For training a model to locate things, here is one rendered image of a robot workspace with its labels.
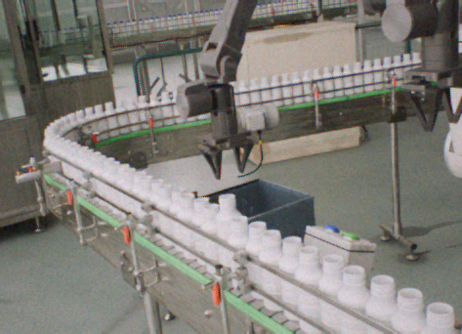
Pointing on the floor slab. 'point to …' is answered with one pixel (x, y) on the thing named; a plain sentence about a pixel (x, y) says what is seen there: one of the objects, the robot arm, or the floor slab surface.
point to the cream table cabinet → (320, 40)
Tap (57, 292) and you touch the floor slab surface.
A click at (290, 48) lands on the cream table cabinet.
